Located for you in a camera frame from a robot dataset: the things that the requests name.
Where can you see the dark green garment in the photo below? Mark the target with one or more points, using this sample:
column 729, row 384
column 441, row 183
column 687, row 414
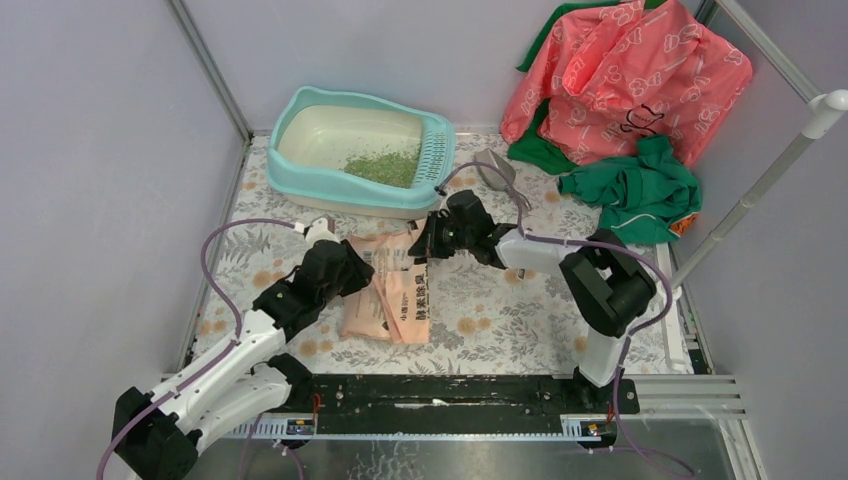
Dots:
column 584, row 94

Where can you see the green sweatshirt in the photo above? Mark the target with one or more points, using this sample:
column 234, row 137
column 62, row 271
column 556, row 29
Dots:
column 648, row 198

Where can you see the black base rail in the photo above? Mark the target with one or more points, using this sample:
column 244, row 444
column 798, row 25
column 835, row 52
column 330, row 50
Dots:
column 455, row 404

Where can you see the pink patterned jacket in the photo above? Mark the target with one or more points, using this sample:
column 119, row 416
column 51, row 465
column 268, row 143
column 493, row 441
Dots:
column 703, row 76

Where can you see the pink cat litter bag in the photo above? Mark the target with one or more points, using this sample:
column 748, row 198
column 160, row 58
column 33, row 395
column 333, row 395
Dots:
column 395, row 305

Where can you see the teal litter box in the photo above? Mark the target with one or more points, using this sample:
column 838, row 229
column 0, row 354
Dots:
column 319, row 129

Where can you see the grey litter scoop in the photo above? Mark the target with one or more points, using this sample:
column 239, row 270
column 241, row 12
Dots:
column 498, row 175

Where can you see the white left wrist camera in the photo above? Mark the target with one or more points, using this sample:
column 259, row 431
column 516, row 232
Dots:
column 320, row 229

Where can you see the white pole stand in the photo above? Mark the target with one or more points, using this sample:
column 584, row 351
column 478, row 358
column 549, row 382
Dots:
column 827, row 110

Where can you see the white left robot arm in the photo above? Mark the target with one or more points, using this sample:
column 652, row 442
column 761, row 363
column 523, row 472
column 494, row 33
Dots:
column 160, row 434

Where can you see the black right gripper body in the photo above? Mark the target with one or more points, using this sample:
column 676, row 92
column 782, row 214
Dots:
column 450, row 238

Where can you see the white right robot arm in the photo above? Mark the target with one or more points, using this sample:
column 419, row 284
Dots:
column 607, row 281

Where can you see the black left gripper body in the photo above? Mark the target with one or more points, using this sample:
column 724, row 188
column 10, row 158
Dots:
column 353, row 278

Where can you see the green cat litter pile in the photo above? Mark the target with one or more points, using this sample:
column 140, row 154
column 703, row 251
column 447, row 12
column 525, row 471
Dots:
column 395, row 167

